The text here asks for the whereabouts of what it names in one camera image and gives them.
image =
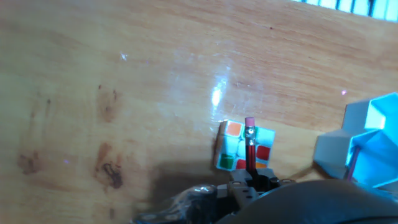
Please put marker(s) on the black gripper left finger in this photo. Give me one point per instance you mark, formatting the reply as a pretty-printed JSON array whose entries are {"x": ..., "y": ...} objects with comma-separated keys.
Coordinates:
[{"x": 241, "y": 186}]

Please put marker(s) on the white rubik's cube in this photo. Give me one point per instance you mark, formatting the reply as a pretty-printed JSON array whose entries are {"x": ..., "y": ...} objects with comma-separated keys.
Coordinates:
[{"x": 231, "y": 146}]

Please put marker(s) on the blue hexagonal pen holder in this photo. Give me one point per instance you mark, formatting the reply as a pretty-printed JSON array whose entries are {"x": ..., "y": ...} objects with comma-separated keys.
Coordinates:
[{"x": 373, "y": 146}]

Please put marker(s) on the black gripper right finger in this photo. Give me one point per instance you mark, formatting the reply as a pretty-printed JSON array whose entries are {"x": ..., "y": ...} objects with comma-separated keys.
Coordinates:
[{"x": 267, "y": 179}]

